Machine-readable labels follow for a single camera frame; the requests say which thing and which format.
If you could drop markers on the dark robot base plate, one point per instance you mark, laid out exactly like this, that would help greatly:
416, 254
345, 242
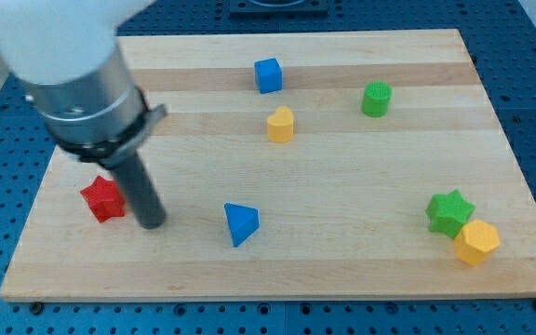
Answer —
242, 8

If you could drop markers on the blue triangle block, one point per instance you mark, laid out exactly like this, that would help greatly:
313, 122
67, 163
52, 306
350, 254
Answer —
242, 222

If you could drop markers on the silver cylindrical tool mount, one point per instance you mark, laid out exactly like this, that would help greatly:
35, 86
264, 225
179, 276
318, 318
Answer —
101, 117

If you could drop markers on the wooden board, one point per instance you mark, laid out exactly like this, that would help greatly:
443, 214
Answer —
341, 206

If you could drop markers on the green cylinder block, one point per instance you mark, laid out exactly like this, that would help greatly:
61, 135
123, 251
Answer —
376, 99

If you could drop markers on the green star block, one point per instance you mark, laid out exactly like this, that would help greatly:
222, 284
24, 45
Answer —
448, 213

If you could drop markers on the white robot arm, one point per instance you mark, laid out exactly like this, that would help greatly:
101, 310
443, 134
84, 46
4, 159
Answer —
67, 57

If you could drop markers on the yellow heart block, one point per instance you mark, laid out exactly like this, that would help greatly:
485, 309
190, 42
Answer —
280, 125

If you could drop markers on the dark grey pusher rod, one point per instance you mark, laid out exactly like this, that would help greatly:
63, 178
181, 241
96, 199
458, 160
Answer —
135, 185

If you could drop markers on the yellow hexagon block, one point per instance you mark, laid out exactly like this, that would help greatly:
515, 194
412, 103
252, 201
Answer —
476, 242

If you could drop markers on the blue cube block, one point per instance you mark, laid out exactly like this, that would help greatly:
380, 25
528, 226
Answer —
268, 75

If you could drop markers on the red star block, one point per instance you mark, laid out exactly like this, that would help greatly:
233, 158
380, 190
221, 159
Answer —
104, 199

